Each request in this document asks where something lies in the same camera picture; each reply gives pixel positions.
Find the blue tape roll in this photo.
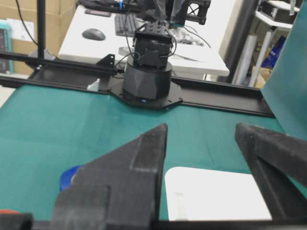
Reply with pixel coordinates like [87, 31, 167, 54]
[59, 165, 83, 192]

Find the black aluminium frame rail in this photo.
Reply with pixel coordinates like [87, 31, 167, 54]
[0, 52, 274, 117]

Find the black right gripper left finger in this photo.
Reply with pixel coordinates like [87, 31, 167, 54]
[52, 123, 167, 230]

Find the white desk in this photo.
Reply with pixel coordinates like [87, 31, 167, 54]
[58, 5, 230, 76]

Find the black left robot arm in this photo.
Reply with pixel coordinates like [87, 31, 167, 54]
[121, 0, 211, 106]

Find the white plastic tray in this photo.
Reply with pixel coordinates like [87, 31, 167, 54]
[165, 167, 272, 221]

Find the black vertical stand pole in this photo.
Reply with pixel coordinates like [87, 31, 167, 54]
[36, 0, 46, 59]

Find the black keyboard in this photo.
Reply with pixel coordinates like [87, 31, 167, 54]
[114, 14, 144, 37]

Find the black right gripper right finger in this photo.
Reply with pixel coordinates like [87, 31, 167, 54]
[235, 123, 307, 219]

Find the cardboard box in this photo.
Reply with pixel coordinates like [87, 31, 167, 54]
[0, 0, 78, 75]

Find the black computer mouse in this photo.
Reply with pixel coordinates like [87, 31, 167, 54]
[82, 28, 106, 41]

